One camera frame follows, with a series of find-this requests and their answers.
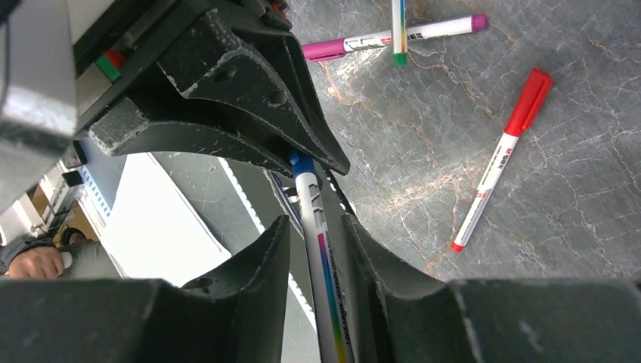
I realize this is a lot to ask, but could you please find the green whiteboard marker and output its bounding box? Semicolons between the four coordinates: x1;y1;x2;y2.
391;0;407;67

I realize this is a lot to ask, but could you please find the person in background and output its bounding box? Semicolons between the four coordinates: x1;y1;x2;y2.
1;228;121;279

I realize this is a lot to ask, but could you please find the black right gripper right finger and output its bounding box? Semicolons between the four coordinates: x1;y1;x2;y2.
342;215;640;362

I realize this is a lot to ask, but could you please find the blue whiteboard marker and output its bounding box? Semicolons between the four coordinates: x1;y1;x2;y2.
290;150;355;362

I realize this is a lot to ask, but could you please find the pink whiteboard marker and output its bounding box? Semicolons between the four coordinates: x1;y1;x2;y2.
302;13;488;62

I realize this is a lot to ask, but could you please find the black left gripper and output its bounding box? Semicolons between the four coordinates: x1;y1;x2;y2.
73;1;350;177

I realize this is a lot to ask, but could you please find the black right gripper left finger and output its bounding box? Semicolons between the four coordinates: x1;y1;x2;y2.
1;216;290;362

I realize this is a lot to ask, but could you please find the red whiteboard marker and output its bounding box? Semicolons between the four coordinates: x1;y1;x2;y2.
451;68;553;253

